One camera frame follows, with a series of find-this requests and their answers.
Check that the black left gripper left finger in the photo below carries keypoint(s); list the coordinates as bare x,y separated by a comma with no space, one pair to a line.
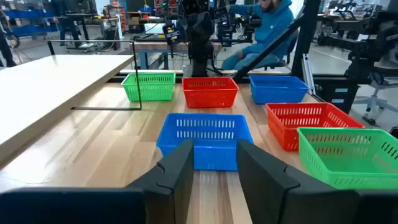
174,186

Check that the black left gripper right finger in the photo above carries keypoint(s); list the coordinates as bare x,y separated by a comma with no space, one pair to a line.
264,186

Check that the blue plastic basket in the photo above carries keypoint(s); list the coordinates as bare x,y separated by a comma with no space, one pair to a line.
276,93
214,155

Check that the red plastic basket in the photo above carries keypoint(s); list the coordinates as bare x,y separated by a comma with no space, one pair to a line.
210,96
280,130

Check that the green plastic basket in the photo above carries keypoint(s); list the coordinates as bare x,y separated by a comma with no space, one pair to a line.
155,90
348,161

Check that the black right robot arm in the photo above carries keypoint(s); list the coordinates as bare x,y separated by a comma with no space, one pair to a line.
199,53

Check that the black background robot arm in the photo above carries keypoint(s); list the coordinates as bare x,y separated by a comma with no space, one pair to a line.
222,23
250,23

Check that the black device yellow label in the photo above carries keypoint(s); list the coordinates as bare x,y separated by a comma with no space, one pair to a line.
171,34

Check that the white monitor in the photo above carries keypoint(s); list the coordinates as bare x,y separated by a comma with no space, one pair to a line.
154,28

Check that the wooden workbench blue legs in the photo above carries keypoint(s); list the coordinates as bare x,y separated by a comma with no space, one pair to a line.
155,46

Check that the person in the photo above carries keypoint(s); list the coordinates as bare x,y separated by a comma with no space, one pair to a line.
273,25

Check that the red parts rack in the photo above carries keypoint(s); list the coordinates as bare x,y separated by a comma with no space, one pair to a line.
122,18

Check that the dark blue office chair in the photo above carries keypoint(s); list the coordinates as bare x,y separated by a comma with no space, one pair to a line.
276,64

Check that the black storage box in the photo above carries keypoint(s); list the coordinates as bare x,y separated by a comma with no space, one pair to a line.
323,93

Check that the silver aluminium extrusion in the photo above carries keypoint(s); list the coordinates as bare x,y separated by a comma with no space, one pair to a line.
308,74

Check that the black metal workbench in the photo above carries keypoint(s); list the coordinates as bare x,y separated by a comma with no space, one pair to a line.
77,15

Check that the grey office chair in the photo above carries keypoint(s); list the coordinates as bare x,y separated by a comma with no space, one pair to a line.
374,102

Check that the black robot station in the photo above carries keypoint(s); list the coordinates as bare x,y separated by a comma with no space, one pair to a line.
367,40

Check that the blue storage bins rack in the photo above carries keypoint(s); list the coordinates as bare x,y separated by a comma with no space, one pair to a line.
31,29

